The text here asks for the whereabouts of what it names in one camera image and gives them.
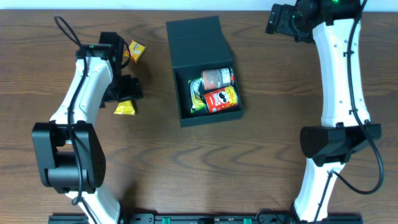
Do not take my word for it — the yellow snack packet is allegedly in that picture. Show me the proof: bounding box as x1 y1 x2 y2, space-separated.
114 100 136 116

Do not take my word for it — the green snack packet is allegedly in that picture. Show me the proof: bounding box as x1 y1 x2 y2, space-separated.
188 78 205 114

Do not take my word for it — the silver Pringles can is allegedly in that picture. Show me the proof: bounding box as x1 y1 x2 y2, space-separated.
201 67 235 91

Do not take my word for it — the red Pringles can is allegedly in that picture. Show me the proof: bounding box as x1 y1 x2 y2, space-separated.
203 85 238 114

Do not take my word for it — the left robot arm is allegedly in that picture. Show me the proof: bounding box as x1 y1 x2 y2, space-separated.
32 32 143 223

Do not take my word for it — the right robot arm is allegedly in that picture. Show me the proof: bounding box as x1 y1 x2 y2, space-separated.
266 0 383 223

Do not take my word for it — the orange-yellow snack packet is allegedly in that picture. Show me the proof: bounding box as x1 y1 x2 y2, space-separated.
123 40 147 63

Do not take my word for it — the black open gift box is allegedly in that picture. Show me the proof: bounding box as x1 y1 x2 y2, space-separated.
166 16 244 127

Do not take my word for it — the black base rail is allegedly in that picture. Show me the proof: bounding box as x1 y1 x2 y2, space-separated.
48 213 363 224

